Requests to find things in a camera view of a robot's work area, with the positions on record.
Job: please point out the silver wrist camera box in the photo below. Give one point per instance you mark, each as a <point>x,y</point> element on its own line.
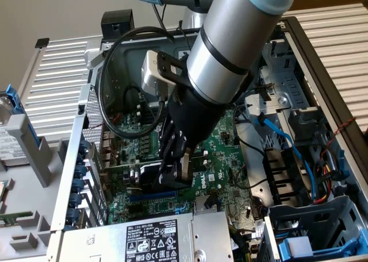
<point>149,72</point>

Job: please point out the silver metal bracket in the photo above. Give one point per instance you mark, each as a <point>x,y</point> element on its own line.
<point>254,109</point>

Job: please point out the green Dell motherboard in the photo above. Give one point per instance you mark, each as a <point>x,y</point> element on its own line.
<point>221,164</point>

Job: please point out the blue hard disk bracket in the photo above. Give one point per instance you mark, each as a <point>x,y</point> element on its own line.
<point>14,98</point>

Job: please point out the short black expansion slot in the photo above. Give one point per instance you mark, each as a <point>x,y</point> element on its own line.
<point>139,208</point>

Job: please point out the open grey PC case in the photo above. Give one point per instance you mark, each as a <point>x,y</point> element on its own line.
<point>129,66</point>

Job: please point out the green GPU with black shroud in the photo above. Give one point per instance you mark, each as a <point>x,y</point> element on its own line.
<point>146,178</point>

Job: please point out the silver hard disk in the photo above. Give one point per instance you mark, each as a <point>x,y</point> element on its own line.
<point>8,147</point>

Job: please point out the green RAM stick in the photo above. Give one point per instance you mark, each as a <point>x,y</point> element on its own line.
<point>14,218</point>

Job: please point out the silver power supply unit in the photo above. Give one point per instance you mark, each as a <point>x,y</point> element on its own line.
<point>109,239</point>

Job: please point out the black RAM slot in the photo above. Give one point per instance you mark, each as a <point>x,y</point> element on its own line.
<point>149,117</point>
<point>149,110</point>
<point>199,155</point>

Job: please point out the silver corner clamp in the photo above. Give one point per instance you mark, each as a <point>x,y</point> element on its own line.
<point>92,58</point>

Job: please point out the small black table bracket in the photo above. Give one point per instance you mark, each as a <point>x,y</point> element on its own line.
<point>42,42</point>

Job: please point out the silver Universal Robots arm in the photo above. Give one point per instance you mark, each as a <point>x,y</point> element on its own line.
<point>230,43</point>

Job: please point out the silver chipset heat sink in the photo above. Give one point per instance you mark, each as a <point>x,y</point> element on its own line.
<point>198,207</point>

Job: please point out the silver CPU chip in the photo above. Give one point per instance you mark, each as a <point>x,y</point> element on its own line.
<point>2,188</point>

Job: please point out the grey plastic parts rack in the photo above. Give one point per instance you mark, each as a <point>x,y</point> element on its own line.
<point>28,198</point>

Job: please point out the blue disk caddy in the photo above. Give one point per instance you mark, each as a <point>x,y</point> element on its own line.
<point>284,249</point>

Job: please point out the blue card retention latch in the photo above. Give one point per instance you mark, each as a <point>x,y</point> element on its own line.
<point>76,187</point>

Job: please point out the grey plastic disk bay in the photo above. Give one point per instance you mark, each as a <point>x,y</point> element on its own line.
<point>302,213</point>

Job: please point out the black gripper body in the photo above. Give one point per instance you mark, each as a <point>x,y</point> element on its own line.
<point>198,118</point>

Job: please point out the blue plastic latch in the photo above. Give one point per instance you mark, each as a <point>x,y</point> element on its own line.
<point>342,164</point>

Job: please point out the black block fixture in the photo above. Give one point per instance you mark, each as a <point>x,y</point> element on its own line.
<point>118,23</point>

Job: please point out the grey metal disk bay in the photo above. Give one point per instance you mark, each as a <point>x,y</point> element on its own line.
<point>290,84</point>

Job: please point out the pale grey square pad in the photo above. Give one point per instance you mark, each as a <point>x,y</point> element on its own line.
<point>299,246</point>

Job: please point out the black flat power connector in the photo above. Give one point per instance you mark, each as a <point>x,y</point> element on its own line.
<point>264,94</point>

